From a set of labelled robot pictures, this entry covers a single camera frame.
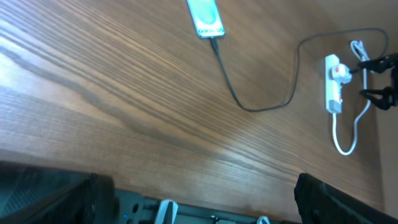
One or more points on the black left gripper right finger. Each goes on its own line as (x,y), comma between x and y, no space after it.
(320,203)

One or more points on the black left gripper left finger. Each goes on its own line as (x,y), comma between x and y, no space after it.
(34,194)

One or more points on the Galaxy S25 smartphone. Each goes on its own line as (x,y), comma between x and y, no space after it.
(206,18)

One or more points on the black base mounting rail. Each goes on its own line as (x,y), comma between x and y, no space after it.
(136,208)

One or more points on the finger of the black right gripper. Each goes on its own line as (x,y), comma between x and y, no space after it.
(382,99)
(380,65)

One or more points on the white power strip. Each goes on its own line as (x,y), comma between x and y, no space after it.
(333,103)

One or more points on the white charger plug adapter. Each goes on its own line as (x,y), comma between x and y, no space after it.
(340,74)

